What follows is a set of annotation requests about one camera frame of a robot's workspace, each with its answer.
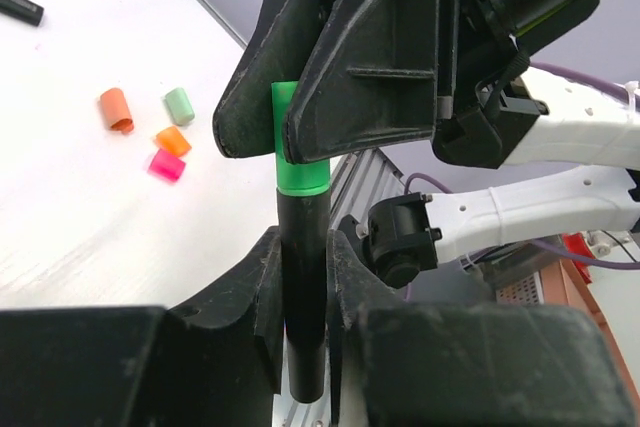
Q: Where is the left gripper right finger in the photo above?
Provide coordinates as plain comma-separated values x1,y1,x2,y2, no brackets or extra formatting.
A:
327,231,635,426

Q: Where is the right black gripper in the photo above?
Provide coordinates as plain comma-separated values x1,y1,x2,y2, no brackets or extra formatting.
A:
282,0,600,169

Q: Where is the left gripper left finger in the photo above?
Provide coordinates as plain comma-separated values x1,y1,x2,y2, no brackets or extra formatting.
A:
1,228,283,426

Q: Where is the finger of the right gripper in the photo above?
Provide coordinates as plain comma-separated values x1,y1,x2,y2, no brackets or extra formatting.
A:
212,0,320,158

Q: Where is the green cap black highlighter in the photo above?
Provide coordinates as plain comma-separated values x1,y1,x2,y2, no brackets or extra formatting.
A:
271,81,330,404

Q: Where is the mint green highlighter cap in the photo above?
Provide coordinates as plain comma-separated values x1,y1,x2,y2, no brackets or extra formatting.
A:
164,87,195,126

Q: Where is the pink highlighter cap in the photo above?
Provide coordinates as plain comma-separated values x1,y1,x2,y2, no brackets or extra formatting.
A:
147,149,186,183

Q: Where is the salmon orange highlighter cap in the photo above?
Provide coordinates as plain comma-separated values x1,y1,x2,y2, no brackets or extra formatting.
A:
99,88,134,134

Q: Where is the purple cap black highlighter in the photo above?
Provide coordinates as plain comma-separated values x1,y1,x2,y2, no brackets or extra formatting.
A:
0,0,44,27

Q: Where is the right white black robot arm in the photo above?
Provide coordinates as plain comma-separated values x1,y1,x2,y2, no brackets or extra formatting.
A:
213,0,639,292

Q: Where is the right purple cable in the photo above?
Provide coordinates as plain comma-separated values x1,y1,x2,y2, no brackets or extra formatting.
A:
399,62,640,298

